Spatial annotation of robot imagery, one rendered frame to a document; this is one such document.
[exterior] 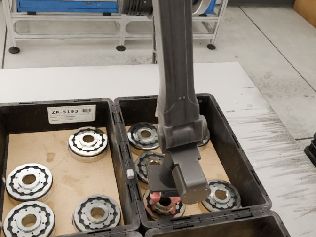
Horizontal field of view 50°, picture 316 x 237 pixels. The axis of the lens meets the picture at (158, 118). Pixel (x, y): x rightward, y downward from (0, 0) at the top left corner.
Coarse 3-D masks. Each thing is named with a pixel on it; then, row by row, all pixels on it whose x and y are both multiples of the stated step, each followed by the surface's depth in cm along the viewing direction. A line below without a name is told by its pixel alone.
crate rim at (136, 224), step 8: (0, 104) 85; (8, 104) 85; (16, 104) 86; (24, 104) 86; (32, 104) 86; (40, 104) 87; (48, 104) 88; (56, 104) 88; (64, 104) 89; (112, 104) 91; (112, 112) 89; (112, 120) 86; (120, 136) 83; (120, 144) 81; (120, 152) 81; (120, 160) 77; (128, 184) 73; (128, 192) 71; (128, 200) 70; (136, 208) 69; (136, 216) 68; (136, 224) 66; (80, 232) 63; (88, 232) 64; (96, 232) 64; (104, 232) 64; (112, 232) 64; (120, 232) 65
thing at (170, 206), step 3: (171, 198) 79; (171, 201) 79; (174, 201) 79; (156, 204) 77; (159, 204) 78; (171, 204) 78; (174, 204) 79; (159, 207) 77; (162, 207) 77; (165, 207) 77; (168, 207) 77; (171, 207) 77; (162, 210) 77; (165, 210) 77; (168, 210) 77
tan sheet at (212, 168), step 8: (128, 128) 99; (208, 144) 99; (160, 152) 94; (200, 152) 96; (208, 152) 97; (200, 160) 94; (208, 160) 95; (216, 160) 95; (208, 168) 92; (216, 168) 93; (208, 176) 90; (216, 176) 91; (224, 176) 91; (144, 192) 84; (192, 208) 82
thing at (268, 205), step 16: (128, 96) 94; (144, 96) 95; (208, 96) 100; (128, 144) 81; (128, 160) 78; (256, 176) 80; (144, 208) 69; (240, 208) 72; (256, 208) 73; (144, 224) 67; (160, 224) 67
